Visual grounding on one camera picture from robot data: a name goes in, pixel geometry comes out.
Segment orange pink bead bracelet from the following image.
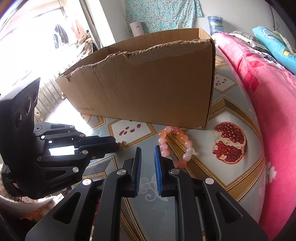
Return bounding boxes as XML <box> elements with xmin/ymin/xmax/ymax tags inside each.
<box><xmin>158</xmin><ymin>126</ymin><xmax>195</xmax><ymax>169</ymax></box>

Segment left hand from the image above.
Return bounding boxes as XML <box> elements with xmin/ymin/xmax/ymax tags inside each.
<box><xmin>1</xmin><ymin>196</ymin><xmax>60</xmax><ymax>221</ymax></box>

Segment patterned fruit tablecloth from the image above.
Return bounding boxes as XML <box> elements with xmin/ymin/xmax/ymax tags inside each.
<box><xmin>59</xmin><ymin>51</ymin><xmax>265</xmax><ymax>240</ymax></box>

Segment brown cardboard box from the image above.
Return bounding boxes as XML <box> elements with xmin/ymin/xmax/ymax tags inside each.
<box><xmin>56</xmin><ymin>28</ymin><xmax>216</xmax><ymax>129</ymax></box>

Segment pink rolled mat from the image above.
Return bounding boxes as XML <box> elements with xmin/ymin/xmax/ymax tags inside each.
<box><xmin>129</xmin><ymin>21</ymin><xmax>144</xmax><ymax>37</ymax></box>

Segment pink floral blanket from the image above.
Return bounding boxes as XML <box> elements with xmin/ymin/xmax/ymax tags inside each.
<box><xmin>212</xmin><ymin>32</ymin><xmax>295</xmax><ymax>240</ymax></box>

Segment teal floral hanging cloth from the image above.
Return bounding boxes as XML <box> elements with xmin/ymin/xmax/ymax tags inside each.
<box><xmin>125</xmin><ymin>0</ymin><xmax>203</xmax><ymax>34</ymax></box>

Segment blue water jug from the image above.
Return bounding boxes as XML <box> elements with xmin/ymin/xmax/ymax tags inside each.
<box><xmin>208</xmin><ymin>16</ymin><xmax>224</xmax><ymax>35</ymax></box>

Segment blue cartoon quilt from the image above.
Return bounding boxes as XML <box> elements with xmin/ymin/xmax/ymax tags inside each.
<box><xmin>252</xmin><ymin>26</ymin><xmax>296</xmax><ymax>74</ymax></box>

